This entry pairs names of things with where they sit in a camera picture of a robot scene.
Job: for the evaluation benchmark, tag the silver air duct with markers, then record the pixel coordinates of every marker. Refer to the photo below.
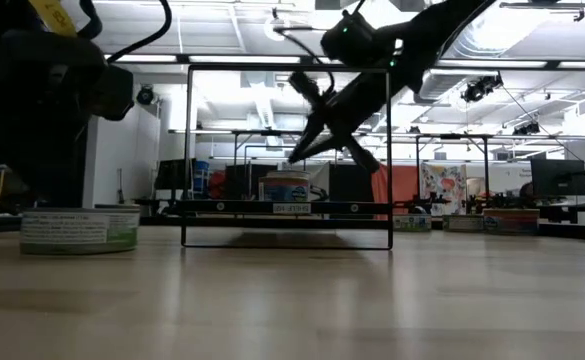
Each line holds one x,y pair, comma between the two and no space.
482,45

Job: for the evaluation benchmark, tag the yellow tag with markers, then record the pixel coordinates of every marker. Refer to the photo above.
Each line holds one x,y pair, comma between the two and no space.
54,17

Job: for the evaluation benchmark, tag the black computer monitor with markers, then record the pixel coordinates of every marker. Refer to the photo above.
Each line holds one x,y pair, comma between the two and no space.
174,175
557,177

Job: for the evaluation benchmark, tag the green label can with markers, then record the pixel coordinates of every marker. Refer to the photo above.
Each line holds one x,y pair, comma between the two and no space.
412,223
79,230

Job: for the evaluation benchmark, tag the person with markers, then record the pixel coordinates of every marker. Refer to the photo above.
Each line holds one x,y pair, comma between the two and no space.
526,190

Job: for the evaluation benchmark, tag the black aluminium rig frame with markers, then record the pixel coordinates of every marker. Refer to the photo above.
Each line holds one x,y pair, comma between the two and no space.
162,220

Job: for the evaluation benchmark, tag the blue-red label can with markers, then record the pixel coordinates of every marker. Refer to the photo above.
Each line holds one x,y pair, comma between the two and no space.
284,189
511,222

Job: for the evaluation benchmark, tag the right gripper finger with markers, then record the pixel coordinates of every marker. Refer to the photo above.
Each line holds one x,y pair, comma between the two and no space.
309,137
324,146

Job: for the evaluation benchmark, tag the black frame work table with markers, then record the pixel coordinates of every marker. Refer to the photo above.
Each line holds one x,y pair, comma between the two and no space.
452,136

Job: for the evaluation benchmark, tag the black ceiling track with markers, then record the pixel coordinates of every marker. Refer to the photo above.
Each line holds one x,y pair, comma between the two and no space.
542,5

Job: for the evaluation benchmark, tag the blue bin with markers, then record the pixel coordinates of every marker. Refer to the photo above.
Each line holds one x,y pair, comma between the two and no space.
202,175

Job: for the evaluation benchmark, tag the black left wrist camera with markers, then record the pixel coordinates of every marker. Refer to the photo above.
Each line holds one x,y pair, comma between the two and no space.
114,92

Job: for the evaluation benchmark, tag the colourful painted cloth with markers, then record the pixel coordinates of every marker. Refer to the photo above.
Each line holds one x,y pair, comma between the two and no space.
444,182

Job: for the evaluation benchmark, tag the black partition panel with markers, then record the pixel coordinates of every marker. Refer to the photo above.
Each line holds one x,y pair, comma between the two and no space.
349,185
242,180

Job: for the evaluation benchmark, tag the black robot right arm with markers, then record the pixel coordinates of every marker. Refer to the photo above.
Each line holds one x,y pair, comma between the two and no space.
432,30

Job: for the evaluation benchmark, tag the orange fabric curtain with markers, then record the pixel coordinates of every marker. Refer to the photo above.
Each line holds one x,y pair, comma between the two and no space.
404,187

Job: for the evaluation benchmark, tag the black ceiling spotlight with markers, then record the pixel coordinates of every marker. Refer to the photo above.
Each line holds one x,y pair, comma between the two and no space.
145,95

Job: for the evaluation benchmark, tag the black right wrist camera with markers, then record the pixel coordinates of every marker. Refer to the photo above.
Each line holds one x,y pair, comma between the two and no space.
347,40

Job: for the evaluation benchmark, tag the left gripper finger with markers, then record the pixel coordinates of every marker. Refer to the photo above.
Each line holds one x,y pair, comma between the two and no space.
42,170

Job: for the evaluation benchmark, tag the black ceiling camera rig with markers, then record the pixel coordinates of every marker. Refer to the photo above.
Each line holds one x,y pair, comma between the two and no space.
479,90
526,129

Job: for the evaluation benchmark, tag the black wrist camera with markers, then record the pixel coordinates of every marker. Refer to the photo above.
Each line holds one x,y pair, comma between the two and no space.
114,92
347,40

